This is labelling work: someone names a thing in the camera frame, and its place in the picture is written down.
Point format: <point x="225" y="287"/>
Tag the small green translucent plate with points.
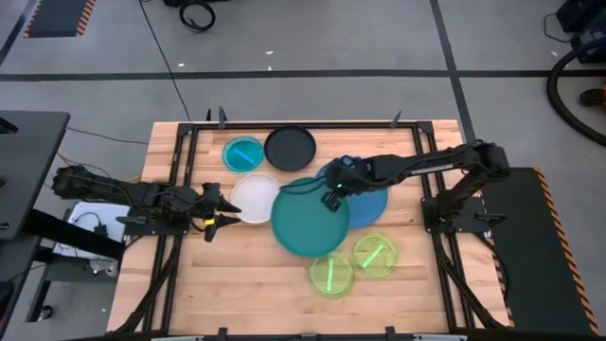
<point x="375" y="254"/>
<point x="331" y="274"/>

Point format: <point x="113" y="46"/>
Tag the small cyan translucent plate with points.
<point x="242" y="154"/>

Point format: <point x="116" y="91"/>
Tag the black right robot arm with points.
<point x="426" y="166"/>

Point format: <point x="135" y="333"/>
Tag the silver metal fittings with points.
<point x="99" y="266"/>

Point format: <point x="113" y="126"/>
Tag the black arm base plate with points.
<point x="156" y="228"/>
<point x="430" y="210"/>

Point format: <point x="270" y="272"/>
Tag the black box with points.
<point x="175" y="2"/>

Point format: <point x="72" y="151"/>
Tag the black plastic plate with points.
<point x="290" y="148"/>

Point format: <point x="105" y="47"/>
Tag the large teal plastic plate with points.
<point x="303" y="222"/>

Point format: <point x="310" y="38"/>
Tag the black desk leg frame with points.
<point x="19" y="265"/>

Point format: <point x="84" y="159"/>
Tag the black aluminium table frame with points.
<point x="303" y="126"/>

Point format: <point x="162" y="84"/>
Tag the small black adapter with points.
<point x="100" y="230"/>

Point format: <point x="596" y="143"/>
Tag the white plastic plate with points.
<point x="255" y="198"/>

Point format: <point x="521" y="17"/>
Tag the small hazard striped mat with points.
<point x="57" y="16"/>

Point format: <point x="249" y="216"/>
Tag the blue plastic plate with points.
<point x="367" y="208"/>

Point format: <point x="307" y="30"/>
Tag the dark equipment case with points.
<point x="584" y="14"/>

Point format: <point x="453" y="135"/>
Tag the large hazard striped mat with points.
<point x="535" y="260"/>

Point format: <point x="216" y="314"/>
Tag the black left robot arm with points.
<point x="118" y="189"/>

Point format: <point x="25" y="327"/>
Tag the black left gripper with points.
<point x="210" y="201"/>

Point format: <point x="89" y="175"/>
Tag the dark blue vacuum unit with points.
<point x="592" y="47"/>

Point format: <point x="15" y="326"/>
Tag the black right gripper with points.
<point x="350" y="177"/>

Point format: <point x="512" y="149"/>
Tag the black caster wheel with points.
<point x="45" y="312"/>

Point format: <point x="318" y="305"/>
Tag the black desk support bar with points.
<point x="71" y="232"/>

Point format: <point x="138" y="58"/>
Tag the white paper sheet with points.
<point x="106" y="213"/>

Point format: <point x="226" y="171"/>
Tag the black desk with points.
<point x="28" y="166"/>

